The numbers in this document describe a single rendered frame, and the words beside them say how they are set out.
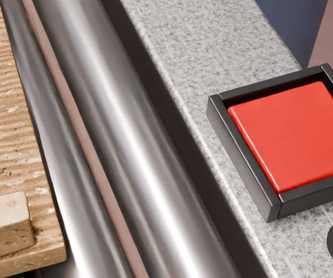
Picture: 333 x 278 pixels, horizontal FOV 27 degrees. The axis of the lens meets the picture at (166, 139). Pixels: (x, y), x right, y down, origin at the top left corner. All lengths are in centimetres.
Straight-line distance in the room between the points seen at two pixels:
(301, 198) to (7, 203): 14
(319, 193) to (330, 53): 144
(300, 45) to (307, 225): 67
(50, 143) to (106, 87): 5
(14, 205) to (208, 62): 17
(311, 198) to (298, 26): 64
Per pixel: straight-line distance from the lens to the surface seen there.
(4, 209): 30
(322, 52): 178
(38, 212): 33
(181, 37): 43
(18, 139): 35
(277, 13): 95
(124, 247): 39
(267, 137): 37
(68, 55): 42
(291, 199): 35
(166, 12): 45
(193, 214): 35
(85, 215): 35
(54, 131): 38
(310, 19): 99
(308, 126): 38
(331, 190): 36
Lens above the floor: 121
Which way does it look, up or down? 52 degrees down
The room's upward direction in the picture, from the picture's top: 5 degrees clockwise
